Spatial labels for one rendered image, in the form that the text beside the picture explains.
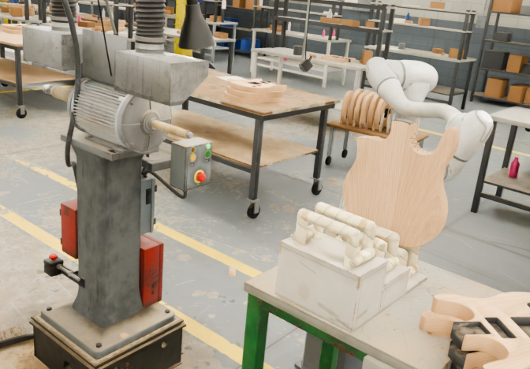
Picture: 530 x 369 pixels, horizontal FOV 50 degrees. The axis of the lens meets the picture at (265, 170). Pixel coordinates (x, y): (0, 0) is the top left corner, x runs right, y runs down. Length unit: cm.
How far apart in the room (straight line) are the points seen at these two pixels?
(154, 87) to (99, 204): 68
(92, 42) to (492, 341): 174
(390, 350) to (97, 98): 145
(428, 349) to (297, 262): 41
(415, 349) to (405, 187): 49
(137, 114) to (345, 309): 110
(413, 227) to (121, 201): 125
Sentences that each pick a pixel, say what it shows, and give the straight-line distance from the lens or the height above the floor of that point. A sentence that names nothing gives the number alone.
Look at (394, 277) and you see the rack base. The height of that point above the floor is 102.
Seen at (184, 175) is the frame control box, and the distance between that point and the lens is 244.
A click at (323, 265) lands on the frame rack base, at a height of 109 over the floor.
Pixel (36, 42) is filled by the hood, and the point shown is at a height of 149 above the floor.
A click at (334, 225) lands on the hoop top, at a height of 120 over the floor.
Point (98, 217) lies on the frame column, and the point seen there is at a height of 81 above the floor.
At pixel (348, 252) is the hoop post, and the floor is 115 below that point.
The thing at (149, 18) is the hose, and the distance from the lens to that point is 203.
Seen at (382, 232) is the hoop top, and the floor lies 112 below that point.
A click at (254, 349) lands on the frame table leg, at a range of 186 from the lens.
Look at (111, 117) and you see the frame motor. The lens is 223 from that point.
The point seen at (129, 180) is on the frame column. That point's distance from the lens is 247.
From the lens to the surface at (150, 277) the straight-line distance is 272.
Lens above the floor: 180
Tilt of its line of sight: 18 degrees down
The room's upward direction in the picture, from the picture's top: 5 degrees clockwise
